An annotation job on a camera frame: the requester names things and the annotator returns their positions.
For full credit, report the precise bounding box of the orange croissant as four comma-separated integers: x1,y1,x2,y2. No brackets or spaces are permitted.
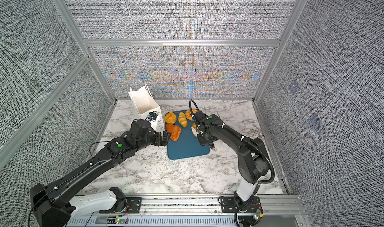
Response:
166,123,182,142

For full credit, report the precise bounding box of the small striped bread roll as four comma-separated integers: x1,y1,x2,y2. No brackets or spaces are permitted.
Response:
178,112,188,128

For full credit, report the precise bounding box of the white paper bag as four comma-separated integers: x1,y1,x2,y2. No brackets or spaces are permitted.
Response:
129,82,165,132

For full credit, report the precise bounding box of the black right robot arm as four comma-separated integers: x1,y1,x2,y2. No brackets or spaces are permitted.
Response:
193,111,275,209

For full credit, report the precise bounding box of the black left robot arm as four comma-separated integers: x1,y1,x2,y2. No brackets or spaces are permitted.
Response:
29,120,171,227

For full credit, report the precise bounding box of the teal serving tray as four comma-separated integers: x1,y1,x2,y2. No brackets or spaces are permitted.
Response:
167,110,210,160

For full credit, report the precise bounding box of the round golden bun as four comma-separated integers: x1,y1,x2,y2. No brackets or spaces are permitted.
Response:
164,112,178,125

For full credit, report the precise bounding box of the twisted ring bread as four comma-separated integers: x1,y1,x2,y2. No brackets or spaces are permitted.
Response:
185,109,198,121

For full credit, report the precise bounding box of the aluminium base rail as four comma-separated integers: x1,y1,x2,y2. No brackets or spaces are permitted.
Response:
67,194,311,227

